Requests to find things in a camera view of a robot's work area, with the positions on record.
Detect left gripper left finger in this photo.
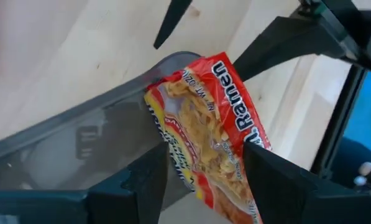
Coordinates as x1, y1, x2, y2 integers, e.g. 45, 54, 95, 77
88, 141, 170, 224

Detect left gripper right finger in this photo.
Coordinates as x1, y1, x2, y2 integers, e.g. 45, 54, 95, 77
242, 142, 318, 224

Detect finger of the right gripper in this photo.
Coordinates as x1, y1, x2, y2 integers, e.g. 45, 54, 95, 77
153, 0, 195, 50
232, 15, 360, 82

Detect smoky dark plastic bin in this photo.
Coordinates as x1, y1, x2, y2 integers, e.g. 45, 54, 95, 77
0, 50, 202, 200

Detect red ramen noodle pack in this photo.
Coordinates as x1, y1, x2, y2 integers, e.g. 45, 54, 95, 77
144, 51, 273, 224

